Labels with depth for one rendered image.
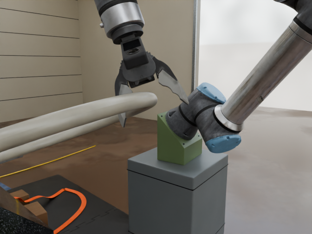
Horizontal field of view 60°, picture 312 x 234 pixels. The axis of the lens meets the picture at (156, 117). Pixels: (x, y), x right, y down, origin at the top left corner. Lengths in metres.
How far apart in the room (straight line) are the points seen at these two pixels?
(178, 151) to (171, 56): 4.76
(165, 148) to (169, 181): 0.17
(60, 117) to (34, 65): 6.99
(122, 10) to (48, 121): 0.31
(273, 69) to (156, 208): 0.85
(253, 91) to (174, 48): 4.96
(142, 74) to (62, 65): 7.24
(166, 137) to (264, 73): 0.58
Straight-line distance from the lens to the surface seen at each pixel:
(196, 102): 1.29
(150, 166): 1.36
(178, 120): 1.34
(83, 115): 0.40
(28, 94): 7.32
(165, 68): 0.59
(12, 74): 7.13
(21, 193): 2.96
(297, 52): 1.03
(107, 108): 0.42
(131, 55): 0.52
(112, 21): 0.61
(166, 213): 1.40
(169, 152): 1.38
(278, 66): 1.04
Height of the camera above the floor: 1.35
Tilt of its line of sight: 11 degrees down
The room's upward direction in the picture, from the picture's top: straight up
